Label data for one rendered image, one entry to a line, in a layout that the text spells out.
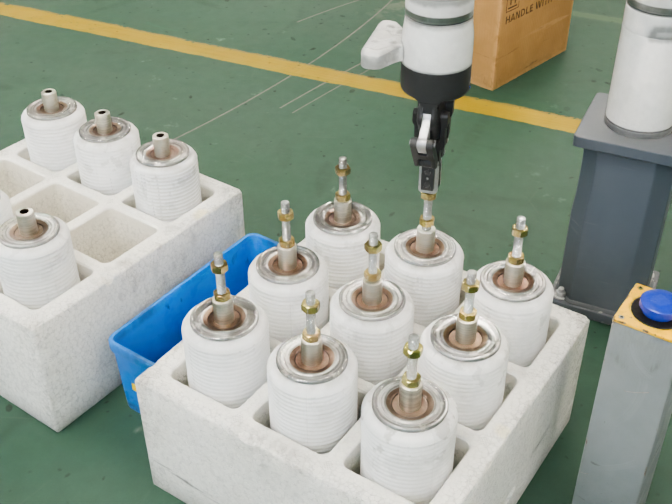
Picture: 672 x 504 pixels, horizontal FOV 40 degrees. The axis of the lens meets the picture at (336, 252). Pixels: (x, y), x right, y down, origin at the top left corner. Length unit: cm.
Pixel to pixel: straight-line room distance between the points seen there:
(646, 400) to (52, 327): 70
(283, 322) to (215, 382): 12
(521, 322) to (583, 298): 39
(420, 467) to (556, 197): 90
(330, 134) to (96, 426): 85
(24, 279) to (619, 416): 72
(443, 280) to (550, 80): 111
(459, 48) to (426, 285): 29
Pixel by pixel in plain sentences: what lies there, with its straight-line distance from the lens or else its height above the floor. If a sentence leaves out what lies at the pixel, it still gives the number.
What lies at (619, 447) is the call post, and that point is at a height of 15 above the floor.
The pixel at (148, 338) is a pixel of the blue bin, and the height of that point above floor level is 8.
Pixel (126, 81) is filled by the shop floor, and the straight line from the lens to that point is 216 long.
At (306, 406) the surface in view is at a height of 23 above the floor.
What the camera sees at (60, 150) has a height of 20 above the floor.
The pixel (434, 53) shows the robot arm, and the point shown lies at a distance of 96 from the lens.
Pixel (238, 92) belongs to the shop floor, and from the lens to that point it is 207.
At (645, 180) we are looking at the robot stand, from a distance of 132.
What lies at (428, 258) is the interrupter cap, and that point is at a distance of 111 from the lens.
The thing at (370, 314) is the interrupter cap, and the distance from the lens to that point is 103.
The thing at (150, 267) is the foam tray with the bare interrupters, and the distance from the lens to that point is 128.
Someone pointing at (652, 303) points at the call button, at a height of 33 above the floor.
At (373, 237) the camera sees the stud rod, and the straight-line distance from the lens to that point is 99.
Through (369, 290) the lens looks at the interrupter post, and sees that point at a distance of 103.
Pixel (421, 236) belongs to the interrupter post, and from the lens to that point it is 111.
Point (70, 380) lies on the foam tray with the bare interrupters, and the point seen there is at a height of 7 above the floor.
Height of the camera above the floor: 91
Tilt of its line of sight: 36 degrees down
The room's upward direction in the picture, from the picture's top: straight up
